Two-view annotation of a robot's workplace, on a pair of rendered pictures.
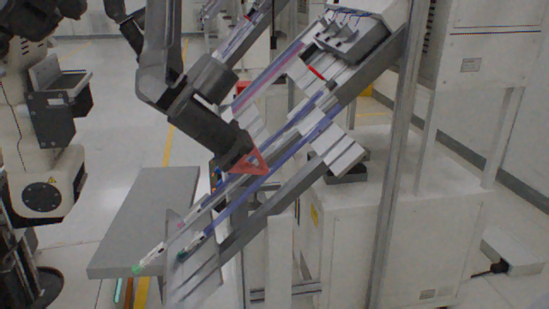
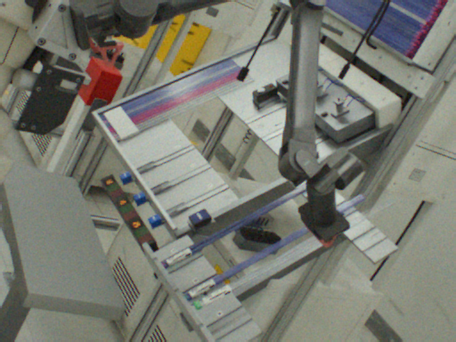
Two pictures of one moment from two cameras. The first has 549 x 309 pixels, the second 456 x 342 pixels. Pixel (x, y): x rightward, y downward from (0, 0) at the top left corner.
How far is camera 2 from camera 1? 1.10 m
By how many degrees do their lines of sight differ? 30
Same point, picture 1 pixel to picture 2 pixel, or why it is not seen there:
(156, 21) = (306, 101)
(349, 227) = not seen: hidden behind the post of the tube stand
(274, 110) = not seen: hidden behind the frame
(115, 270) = (60, 301)
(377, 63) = (359, 151)
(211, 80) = (351, 173)
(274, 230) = (270, 293)
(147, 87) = (304, 160)
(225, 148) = (329, 223)
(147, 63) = (302, 138)
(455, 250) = not seen: outside the picture
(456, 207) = (349, 304)
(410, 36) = (395, 140)
